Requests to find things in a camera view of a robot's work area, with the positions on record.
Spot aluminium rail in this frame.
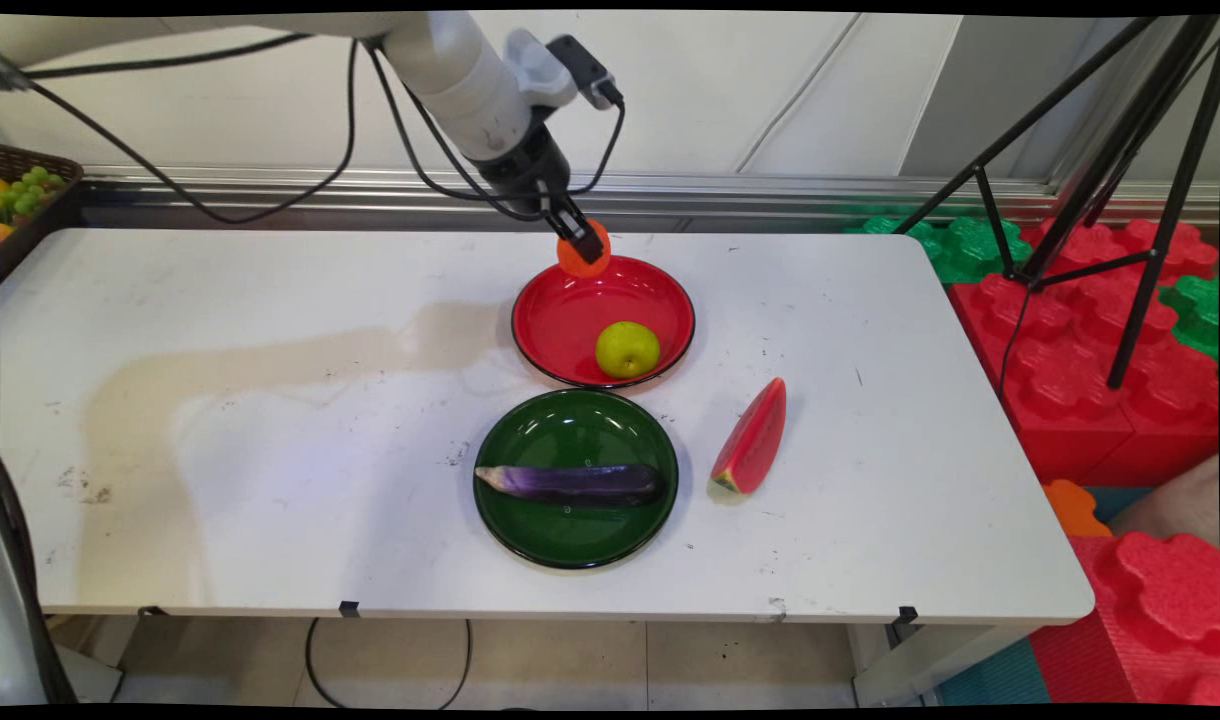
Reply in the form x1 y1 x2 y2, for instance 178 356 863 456
78 166 1220 233

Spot orange foam piece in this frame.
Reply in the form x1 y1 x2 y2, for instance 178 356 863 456
1043 479 1112 539

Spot dark green plate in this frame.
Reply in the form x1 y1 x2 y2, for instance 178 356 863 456
473 389 681 571

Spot white table leg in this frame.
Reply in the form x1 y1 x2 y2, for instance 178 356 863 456
850 622 1036 707

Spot green toy grapes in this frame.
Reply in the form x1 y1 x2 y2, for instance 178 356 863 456
0 165 68 226

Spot teal floor mat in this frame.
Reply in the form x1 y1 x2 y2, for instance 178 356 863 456
933 638 1053 707

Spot orange toy tangerine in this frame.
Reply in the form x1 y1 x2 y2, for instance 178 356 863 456
556 219 613 280

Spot dark wicker basket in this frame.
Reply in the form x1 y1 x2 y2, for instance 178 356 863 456
0 145 85 282

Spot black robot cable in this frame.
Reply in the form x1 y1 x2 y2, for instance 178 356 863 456
0 33 628 227

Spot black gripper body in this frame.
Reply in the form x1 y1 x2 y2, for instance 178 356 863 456
472 118 574 217

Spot toy watermelon slice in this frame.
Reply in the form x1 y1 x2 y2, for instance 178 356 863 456
708 377 789 498

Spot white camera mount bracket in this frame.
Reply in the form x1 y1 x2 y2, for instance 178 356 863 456
504 28 579 111

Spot red plate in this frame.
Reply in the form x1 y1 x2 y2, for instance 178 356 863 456
511 254 698 390

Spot large red foam block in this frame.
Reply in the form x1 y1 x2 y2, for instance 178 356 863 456
948 218 1220 488

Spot purple toy eggplant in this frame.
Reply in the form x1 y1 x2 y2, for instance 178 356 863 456
475 463 666 507

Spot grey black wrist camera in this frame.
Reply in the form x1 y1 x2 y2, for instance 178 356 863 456
546 34 627 112

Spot black floor cable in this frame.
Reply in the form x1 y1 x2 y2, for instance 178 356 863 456
304 618 472 710

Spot green foam block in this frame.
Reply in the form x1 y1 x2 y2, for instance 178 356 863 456
1158 274 1220 363
842 215 1033 286

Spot green toy apple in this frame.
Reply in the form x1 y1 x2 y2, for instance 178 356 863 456
595 321 663 380

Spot black tripod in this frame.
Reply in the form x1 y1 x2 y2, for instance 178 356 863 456
892 15 1220 391

